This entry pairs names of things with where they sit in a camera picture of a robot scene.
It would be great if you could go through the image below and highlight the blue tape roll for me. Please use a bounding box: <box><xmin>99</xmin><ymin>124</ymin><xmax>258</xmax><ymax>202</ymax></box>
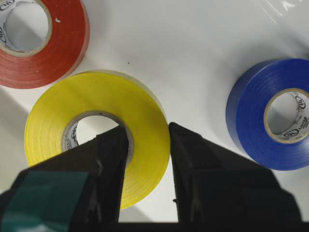
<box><xmin>226</xmin><ymin>58</ymin><xmax>309</xmax><ymax>171</ymax></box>

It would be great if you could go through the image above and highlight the yellow tape roll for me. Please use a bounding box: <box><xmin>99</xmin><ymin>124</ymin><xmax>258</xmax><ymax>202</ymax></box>
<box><xmin>24</xmin><ymin>70</ymin><xmax>170</xmax><ymax>209</ymax></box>

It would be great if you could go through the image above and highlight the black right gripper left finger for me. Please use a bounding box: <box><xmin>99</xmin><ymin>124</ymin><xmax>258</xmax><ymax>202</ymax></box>
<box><xmin>0</xmin><ymin>126</ymin><xmax>128</xmax><ymax>232</ymax></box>

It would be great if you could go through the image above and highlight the red tape roll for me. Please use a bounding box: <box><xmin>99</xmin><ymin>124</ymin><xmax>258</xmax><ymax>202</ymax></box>
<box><xmin>0</xmin><ymin>0</ymin><xmax>90</xmax><ymax>89</ymax></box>

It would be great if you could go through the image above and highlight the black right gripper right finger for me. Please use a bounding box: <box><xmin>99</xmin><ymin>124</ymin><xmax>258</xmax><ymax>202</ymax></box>
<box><xmin>169</xmin><ymin>122</ymin><xmax>302</xmax><ymax>232</ymax></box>

